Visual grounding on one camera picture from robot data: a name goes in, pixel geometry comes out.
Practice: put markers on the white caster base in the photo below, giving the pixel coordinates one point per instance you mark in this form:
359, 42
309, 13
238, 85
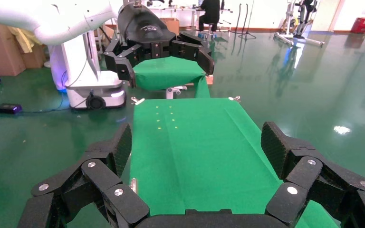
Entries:
174, 91

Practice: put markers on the low brown cardboard box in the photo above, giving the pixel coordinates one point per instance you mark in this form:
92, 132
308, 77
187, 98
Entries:
33, 58

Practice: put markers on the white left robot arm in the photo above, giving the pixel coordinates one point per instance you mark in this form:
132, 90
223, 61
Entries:
59, 19

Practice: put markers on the brown wooden board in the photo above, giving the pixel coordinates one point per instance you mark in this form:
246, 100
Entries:
210, 80

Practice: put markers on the white equipment stand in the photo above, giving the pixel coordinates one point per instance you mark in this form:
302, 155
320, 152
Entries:
299, 25

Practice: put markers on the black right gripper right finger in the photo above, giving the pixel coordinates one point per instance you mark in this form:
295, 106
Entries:
305, 176

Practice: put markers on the white desk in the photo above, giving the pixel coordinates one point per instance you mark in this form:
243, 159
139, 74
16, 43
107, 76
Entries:
179, 11

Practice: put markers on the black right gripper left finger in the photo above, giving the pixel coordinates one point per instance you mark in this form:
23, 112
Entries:
107, 185

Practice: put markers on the large green table cloth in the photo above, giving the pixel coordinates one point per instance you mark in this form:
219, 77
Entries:
195, 151

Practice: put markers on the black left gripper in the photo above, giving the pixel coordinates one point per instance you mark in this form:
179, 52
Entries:
144, 28

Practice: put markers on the white parked wheeled robot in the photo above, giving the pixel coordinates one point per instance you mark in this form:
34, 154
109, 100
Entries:
85, 83

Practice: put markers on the red box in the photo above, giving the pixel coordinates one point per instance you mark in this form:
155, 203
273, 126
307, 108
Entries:
362, 25

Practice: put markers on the black power brick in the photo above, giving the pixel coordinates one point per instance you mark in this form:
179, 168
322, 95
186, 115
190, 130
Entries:
8, 108

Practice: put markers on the seated person in black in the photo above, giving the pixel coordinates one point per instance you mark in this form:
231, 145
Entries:
209, 14

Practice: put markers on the open brown cardboard box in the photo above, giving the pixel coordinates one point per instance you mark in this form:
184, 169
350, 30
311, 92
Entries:
171, 25

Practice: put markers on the green draped cloth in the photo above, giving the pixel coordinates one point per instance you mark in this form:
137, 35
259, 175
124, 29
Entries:
166, 74

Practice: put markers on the silver binder clip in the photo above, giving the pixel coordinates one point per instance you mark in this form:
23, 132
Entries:
137, 100
234, 99
134, 185

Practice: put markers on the black tripod stand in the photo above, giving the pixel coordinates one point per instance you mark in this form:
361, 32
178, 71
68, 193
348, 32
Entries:
247, 22

